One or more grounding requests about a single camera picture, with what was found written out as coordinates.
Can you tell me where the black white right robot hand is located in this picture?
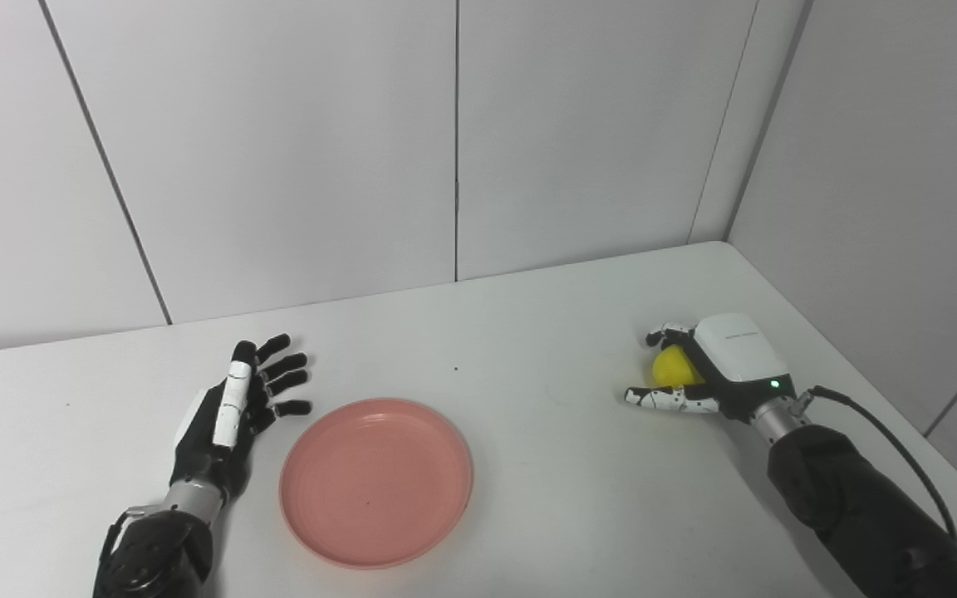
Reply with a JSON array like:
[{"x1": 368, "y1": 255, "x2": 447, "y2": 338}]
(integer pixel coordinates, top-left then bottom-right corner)
[{"x1": 624, "y1": 313, "x2": 798, "y2": 421}]

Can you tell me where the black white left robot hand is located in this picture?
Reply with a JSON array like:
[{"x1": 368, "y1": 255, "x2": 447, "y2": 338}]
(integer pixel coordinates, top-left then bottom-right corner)
[{"x1": 169, "y1": 334, "x2": 314, "y2": 500}]

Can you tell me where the yellow lemon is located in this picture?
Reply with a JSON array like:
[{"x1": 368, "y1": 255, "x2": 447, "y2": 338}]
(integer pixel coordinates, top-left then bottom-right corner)
[{"x1": 651, "y1": 346, "x2": 705, "y2": 390}]

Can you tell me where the pink round plate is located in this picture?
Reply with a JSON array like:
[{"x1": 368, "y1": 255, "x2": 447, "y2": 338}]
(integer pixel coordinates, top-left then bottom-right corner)
[{"x1": 279, "y1": 398, "x2": 474, "y2": 571}]

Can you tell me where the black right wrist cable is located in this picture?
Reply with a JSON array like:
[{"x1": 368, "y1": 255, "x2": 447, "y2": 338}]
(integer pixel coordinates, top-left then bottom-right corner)
[{"x1": 790, "y1": 386, "x2": 957, "y2": 546}]

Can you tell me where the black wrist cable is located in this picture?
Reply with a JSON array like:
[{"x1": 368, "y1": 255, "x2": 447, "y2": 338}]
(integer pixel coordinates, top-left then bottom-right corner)
[
  {"x1": 96, "y1": 505, "x2": 165, "y2": 576},
  {"x1": 790, "y1": 386, "x2": 957, "y2": 546}
]

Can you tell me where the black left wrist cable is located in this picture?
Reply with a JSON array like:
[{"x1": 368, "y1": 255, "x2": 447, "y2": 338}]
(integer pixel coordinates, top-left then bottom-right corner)
[{"x1": 96, "y1": 505, "x2": 165, "y2": 576}]

